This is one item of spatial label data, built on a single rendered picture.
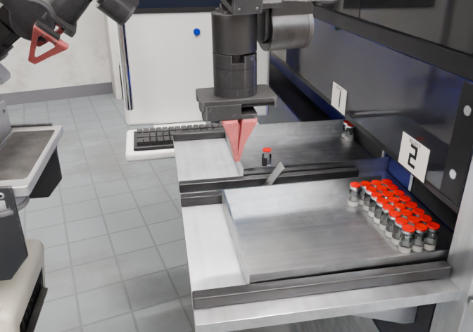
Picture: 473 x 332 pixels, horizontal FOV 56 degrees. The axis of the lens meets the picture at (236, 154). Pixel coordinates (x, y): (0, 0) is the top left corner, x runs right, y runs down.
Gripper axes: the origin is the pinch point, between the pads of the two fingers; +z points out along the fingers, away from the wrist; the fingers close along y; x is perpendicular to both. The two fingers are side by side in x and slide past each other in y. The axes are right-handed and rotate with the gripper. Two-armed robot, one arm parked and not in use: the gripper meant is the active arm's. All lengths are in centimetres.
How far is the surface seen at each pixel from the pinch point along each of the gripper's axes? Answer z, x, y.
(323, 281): 18.3, -7.6, 11.4
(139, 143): 25, 68, -18
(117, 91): 99, 384, -54
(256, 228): 19.9, 10.0, 5.1
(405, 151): 6.7, 9.4, 32.2
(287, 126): 18, 54, 23
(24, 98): 100, 385, -142
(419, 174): 8.6, 4.2, 32.1
